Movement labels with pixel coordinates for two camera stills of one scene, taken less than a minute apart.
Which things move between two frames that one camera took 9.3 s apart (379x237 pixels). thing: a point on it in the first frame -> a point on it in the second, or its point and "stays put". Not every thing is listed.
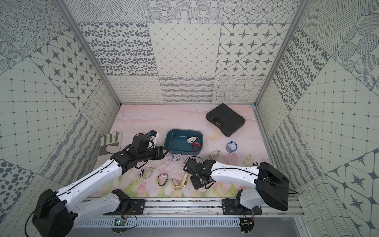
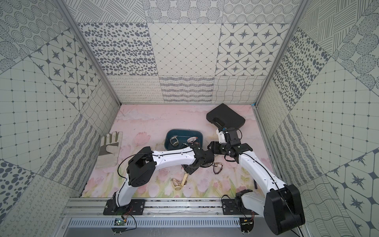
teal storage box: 175,141 stays put
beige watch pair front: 177,184 stays put
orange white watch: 191,139 stays put
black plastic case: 227,120 stays put
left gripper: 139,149 -> 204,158
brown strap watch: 162,179 -> 175,143
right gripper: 195,184 -> 214,147
